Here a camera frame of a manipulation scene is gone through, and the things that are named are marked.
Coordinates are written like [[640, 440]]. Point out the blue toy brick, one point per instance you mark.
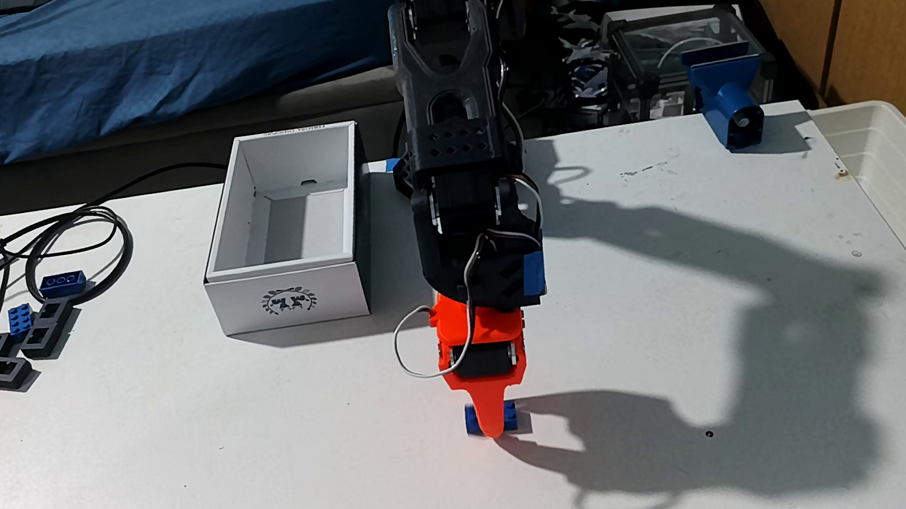
[[511, 416]]

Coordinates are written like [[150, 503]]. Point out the white cardboard box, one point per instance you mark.
[[292, 297]]

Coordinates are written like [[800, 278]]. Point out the transparent plastic box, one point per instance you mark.
[[653, 44]]

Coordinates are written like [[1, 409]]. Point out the dark blue brick round holes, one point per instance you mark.
[[63, 284]]

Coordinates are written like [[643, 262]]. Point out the small blue studded brick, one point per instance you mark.
[[20, 318]]

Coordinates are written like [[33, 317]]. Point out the blue tape piece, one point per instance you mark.
[[390, 165]]

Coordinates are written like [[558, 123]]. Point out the blue bed sheet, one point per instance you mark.
[[129, 52]]

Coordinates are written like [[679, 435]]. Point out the blue printed mount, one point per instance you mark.
[[725, 92]]

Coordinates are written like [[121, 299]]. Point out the grey bed frame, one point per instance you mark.
[[141, 142]]

